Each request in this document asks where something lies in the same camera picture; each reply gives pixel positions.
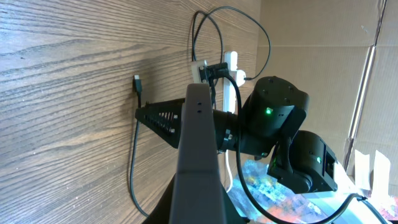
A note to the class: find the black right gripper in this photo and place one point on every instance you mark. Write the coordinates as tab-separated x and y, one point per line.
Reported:
164	118

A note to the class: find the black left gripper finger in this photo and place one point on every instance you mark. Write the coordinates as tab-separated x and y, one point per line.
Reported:
195	194

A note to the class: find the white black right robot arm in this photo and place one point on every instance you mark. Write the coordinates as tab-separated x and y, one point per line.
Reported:
268	125

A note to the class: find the white charger plug adapter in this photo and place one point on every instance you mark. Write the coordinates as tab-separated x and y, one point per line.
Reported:
239	77

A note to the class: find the white power strip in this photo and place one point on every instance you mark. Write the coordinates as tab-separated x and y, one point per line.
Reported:
229	94

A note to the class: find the colourful painted sheet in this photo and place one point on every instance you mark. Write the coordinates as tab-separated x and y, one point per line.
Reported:
282	203

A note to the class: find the white tape strips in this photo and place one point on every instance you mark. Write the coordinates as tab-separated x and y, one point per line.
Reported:
367	181

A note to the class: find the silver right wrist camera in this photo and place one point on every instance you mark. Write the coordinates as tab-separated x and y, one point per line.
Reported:
202	73

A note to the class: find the brown cardboard wall panel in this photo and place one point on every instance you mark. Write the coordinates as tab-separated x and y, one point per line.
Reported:
344	55

